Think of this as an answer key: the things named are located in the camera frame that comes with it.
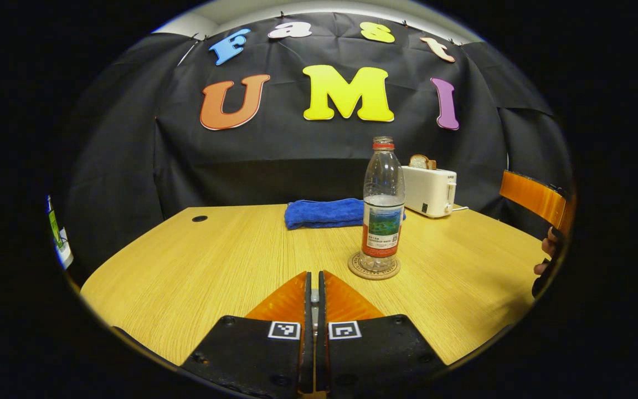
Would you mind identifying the white device with green label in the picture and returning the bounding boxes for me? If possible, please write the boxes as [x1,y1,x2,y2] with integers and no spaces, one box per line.
[48,195,74,270]

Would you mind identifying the blue towel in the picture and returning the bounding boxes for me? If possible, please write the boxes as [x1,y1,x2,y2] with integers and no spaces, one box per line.
[284,198,407,230]

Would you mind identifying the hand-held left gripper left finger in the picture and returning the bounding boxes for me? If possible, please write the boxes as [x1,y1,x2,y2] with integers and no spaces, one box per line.
[181,270,314,397]

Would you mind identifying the round printed coaster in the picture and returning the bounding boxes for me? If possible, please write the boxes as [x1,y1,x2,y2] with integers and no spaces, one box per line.
[348,251,401,280]

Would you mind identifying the clear plastic water bottle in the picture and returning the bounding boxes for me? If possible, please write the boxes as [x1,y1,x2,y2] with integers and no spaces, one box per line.
[362,136,407,272]

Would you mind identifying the white toaster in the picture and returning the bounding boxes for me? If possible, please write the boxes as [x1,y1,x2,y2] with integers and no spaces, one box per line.
[401,165,457,218]

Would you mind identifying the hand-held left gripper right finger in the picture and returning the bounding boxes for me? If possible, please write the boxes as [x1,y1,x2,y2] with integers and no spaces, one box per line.
[316,270,447,397]

